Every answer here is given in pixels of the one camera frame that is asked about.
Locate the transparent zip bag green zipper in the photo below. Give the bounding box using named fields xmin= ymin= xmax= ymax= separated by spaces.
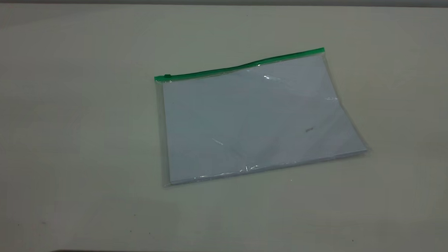
xmin=150 ymin=41 xmax=375 ymax=195

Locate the white paper stack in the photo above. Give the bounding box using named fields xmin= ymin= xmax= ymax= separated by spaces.
xmin=158 ymin=48 xmax=372 ymax=192

